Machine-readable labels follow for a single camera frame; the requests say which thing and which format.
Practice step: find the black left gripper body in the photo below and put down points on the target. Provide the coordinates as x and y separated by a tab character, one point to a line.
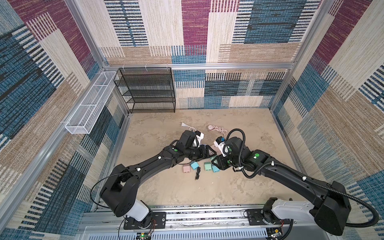
196	154

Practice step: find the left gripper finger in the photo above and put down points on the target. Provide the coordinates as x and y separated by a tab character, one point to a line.
209	154
206	149

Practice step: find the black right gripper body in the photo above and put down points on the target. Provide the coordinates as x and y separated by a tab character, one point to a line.
226	162

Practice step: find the teal charger adapter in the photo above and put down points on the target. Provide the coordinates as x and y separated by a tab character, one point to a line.
215	169

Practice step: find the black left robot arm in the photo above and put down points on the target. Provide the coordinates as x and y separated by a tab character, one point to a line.
119	192

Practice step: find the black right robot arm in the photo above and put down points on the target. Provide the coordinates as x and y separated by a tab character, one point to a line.
325	204

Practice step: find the pink round power strip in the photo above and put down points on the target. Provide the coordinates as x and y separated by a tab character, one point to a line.
217	150

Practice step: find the green charger adapter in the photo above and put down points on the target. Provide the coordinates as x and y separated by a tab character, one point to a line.
208	166

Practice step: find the blue charger adapter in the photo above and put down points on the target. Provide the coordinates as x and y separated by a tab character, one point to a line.
194	165

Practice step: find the pink charger adapter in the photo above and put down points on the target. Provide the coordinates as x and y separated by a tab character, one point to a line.
186	168

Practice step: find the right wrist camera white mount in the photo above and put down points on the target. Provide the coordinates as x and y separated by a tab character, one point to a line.
219	144

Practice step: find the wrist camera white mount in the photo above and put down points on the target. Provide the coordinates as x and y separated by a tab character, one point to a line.
219	144
198	139

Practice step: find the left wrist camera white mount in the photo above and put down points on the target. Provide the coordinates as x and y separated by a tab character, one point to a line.
198	139

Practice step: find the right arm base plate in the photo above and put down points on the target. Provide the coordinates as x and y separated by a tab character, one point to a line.
259	216

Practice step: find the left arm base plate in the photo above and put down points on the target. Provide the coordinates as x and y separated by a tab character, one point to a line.
155	220

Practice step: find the black wire shelf rack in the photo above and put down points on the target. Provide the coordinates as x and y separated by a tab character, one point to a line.
147	90

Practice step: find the white wire mesh basket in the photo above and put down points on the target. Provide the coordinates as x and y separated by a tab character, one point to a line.
87	113

